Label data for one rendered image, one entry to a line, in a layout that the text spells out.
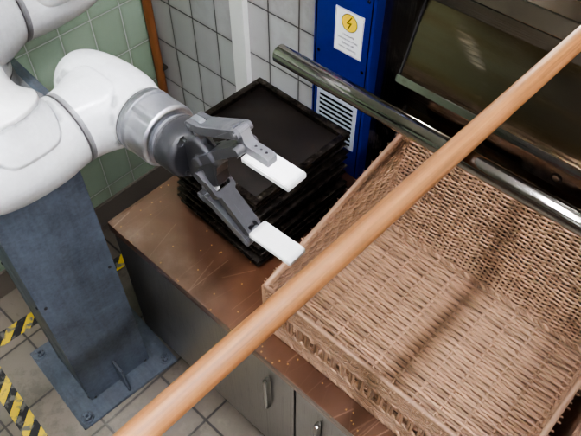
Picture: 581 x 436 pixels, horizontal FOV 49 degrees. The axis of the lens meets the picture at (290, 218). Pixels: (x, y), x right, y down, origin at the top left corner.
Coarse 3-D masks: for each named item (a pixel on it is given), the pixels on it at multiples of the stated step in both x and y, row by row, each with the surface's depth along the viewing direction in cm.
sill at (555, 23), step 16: (480, 0) 111; (496, 0) 108; (512, 0) 106; (528, 0) 105; (544, 0) 105; (560, 0) 105; (576, 0) 105; (512, 16) 108; (528, 16) 106; (544, 16) 104; (560, 16) 102; (576, 16) 102; (560, 32) 104
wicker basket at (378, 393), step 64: (384, 192) 145; (448, 192) 136; (384, 256) 144; (448, 256) 143; (512, 256) 131; (576, 256) 122; (320, 320) 134; (384, 320) 134; (448, 320) 134; (512, 320) 134; (576, 320) 127; (384, 384) 110; (448, 384) 125; (512, 384) 125; (576, 384) 104
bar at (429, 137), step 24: (288, 48) 97; (312, 72) 94; (336, 96) 93; (360, 96) 90; (384, 120) 89; (408, 120) 87; (432, 144) 85; (480, 168) 82; (504, 168) 81; (504, 192) 81; (528, 192) 79; (552, 216) 78; (576, 216) 76
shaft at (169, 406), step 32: (576, 32) 94; (544, 64) 89; (512, 96) 85; (480, 128) 81; (448, 160) 78; (416, 192) 75; (384, 224) 72; (320, 256) 69; (352, 256) 70; (288, 288) 66; (320, 288) 68; (256, 320) 64; (224, 352) 61; (192, 384) 59; (160, 416) 58
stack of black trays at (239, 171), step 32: (256, 96) 147; (288, 96) 145; (256, 128) 140; (288, 128) 140; (320, 128) 140; (288, 160) 134; (320, 160) 136; (192, 192) 146; (256, 192) 128; (288, 192) 133; (320, 192) 146; (224, 224) 143; (288, 224) 140; (256, 256) 140
